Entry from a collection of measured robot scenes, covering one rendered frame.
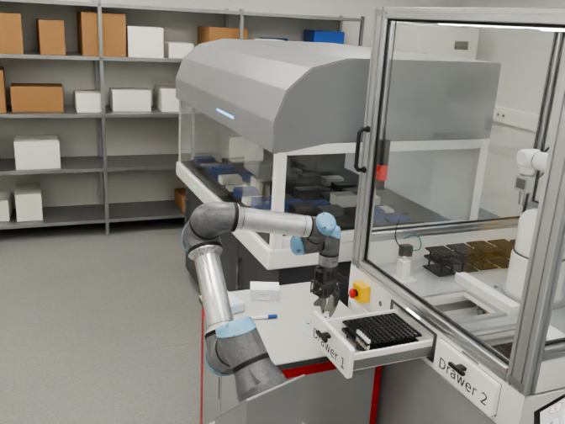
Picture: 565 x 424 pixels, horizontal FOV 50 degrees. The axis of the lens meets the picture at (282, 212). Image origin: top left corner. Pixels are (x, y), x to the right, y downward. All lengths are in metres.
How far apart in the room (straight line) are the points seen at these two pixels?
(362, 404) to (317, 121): 1.21
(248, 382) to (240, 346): 0.10
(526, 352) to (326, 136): 1.37
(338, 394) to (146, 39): 3.79
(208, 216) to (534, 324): 1.01
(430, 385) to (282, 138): 1.20
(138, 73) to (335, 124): 3.41
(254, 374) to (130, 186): 4.52
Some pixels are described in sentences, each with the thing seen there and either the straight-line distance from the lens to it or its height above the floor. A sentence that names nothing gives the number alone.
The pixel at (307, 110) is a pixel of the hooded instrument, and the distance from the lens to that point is 2.72.
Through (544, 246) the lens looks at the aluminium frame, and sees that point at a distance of 1.76.
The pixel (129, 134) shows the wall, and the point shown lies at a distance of 6.01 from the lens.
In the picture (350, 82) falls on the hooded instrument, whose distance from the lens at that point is 2.80.
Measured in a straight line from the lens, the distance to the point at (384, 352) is 2.12.
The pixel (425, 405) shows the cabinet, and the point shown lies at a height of 0.64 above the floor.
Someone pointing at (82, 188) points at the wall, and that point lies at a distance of 6.08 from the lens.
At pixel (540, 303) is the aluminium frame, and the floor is 1.23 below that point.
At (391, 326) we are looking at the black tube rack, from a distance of 2.25.
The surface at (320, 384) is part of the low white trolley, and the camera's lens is 2.38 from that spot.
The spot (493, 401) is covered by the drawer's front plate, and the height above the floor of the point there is 0.87.
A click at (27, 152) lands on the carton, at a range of 5.51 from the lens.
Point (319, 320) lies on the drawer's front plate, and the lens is 2.19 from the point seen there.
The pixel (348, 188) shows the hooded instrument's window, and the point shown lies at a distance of 2.93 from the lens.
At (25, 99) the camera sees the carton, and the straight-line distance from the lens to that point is 5.50.
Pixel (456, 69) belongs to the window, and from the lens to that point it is 2.05.
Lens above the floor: 1.92
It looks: 17 degrees down
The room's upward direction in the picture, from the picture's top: 3 degrees clockwise
